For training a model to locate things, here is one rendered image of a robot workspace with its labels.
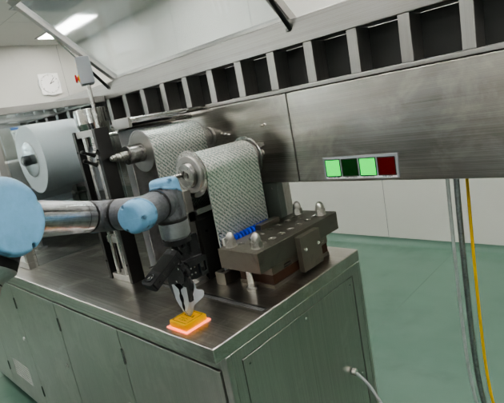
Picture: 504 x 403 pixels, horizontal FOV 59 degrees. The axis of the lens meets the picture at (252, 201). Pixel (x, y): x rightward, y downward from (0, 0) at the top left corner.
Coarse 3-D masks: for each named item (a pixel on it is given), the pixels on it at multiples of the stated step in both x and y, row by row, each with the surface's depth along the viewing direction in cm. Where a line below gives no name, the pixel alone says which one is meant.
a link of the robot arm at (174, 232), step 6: (180, 222) 109; (186, 222) 111; (162, 228) 109; (168, 228) 108; (174, 228) 108; (180, 228) 109; (186, 228) 110; (162, 234) 109; (168, 234) 109; (174, 234) 108; (180, 234) 109; (186, 234) 110; (168, 240) 109; (174, 240) 109
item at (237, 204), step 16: (240, 176) 142; (256, 176) 148; (208, 192) 133; (224, 192) 138; (240, 192) 143; (256, 192) 148; (224, 208) 138; (240, 208) 143; (256, 208) 148; (224, 224) 138; (240, 224) 143
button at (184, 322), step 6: (198, 312) 117; (174, 318) 116; (180, 318) 115; (186, 318) 114; (192, 318) 114; (198, 318) 114; (204, 318) 115; (174, 324) 114; (180, 324) 112; (186, 324) 111; (192, 324) 112; (198, 324) 114; (186, 330) 111
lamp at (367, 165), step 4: (360, 160) 131; (364, 160) 130; (368, 160) 130; (372, 160) 129; (360, 164) 132; (364, 164) 131; (368, 164) 130; (372, 164) 129; (360, 168) 132; (364, 168) 131; (368, 168) 130; (372, 168) 129; (364, 172) 132; (368, 172) 131; (372, 172) 130
